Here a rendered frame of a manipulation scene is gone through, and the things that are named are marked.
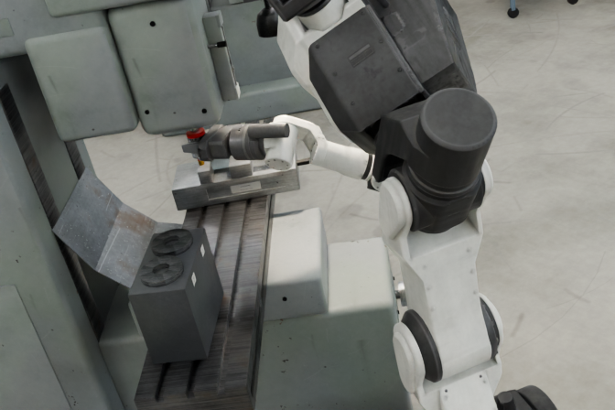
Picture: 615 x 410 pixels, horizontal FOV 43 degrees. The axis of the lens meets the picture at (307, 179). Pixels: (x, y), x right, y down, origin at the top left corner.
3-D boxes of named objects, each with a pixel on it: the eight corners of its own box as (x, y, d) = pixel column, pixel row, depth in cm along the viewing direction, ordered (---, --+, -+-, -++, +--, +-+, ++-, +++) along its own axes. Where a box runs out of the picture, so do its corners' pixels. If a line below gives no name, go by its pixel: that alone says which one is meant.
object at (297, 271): (327, 239, 229) (320, 204, 223) (329, 316, 199) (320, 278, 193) (162, 262, 234) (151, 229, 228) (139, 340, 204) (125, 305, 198)
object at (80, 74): (156, 91, 201) (127, -7, 189) (137, 133, 180) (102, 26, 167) (86, 102, 203) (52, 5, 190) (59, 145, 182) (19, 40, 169)
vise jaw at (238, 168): (254, 150, 227) (251, 138, 225) (253, 175, 214) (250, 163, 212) (233, 154, 227) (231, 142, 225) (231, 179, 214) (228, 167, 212)
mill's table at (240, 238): (281, 137, 265) (276, 116, 261) (255, 415, 158) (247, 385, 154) (215, 148, 268) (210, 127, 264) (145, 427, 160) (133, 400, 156)
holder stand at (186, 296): (224, 293, 181) (203, 221, 172) (208, 360, 162) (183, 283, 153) (175, 298, 183) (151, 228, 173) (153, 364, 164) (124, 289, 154)
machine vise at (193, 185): (298, 164, 229) (292, 131, 224) (300, 189, 216) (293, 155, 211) (183, 185, 231) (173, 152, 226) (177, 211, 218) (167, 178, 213)
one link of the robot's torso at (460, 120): (518, 134, 113) (459, 46, 121) (438, 162, 110) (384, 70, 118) (478, 224, 137) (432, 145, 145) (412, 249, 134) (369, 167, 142)
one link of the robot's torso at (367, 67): (520, 110, 147) (433, -18, 164) (471, 28, 118) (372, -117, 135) (388, 193, 154) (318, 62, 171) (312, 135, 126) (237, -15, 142)
